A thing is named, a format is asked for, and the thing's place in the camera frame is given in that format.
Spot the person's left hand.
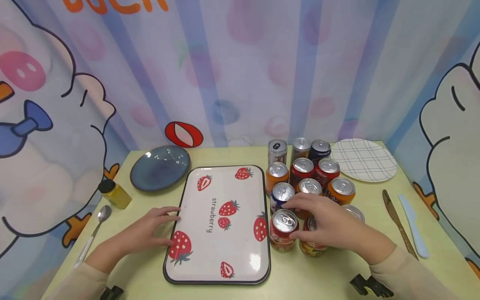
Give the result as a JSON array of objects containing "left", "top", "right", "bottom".
[{"left": 119, "top": 206, "right": 182, "bottom": 255}]

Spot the person's right hand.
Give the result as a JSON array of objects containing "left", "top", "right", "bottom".
[{"left": 282, "top": 194, "right": 373, "bottom": 258}]

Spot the red yellow soda can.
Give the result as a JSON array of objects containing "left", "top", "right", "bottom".
[{"left": 299, "top": 215, "right": 329, "bottom": 258}]

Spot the person's right forearm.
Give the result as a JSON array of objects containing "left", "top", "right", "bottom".
[{"left": 354, "top": 233, "right": 463, "bottom": 300}]

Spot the person's left forearm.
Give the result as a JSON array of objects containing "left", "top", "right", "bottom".
[{"left": 43, "top": 234, "right": 132, "bottom": 300}]

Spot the cluster of drink cans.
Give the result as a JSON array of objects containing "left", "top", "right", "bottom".
[{"left": 265, "top": 137, "right": 366, "bottom": 253}]

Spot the dark blue round plate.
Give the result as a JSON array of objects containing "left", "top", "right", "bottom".
[{"left": 130, "top": 145, "right": 191, "bottom": 193}]

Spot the yellow jar with black lid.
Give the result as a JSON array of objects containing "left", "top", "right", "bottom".
[{"left": 97, "top": 179, "right": 133, "bottom": 210}]

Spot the white strawberry print tray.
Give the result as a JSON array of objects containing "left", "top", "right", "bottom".
[{"left": 162, "top": 165, "right": 272, "bottom": 286}]

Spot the black wrist band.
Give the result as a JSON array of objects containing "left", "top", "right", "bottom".
[
  {"left": 99, "top": 285, "right": 124, "bottom": 300},
  {"left": 349, "top": 273, "right": 394, "bottom": 298}
]

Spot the white checked round plate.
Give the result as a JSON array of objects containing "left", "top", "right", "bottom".
[{"left": 330, "top": 138, "right": 398, "bottom": 183}]

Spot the brown wooden knife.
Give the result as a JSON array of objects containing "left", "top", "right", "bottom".
[{"left": 382, "top": 190, "right": 419, "bottom": 261}]

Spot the light blue plastic knife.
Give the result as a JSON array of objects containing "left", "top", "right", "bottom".
[{"left": 397, "top": 194, "right": 430, "bottom": 259}]

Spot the silver spoon with white handle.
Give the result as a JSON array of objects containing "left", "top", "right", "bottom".
[{"left": 73, "top": 205, "right": 113, "bottom": 269}]

